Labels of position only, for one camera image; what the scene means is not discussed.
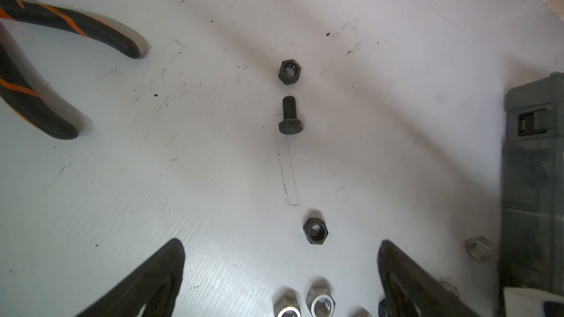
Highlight black bolt lower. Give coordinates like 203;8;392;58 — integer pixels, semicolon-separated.
278;95;303;135

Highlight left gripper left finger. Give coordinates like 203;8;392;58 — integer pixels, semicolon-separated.
79;238;185;316

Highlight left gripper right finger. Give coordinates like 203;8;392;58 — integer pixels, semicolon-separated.
377;240;477;316

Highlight silver nut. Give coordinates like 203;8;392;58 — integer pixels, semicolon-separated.
465;236;497;264
306;285;336;317
273;296;302;317
351;308;370;317

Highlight black nut center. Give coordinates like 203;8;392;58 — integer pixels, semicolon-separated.
303;217;328;245

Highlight black nut left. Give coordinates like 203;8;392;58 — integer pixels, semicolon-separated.
278;60;301;85

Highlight black nut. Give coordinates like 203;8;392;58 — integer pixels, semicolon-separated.
278;60;301;85
303;217;328;245

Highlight silver nut bottom left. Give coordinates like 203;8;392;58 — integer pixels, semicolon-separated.
273;296;302;317

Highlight grey compartment organizer box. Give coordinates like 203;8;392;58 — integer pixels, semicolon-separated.
499;72;563;295

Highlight silver nut right middle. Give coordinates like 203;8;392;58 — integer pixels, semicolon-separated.
465;236;497;264

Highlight orange black pliers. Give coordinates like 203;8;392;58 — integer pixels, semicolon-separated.
1;0;148;140

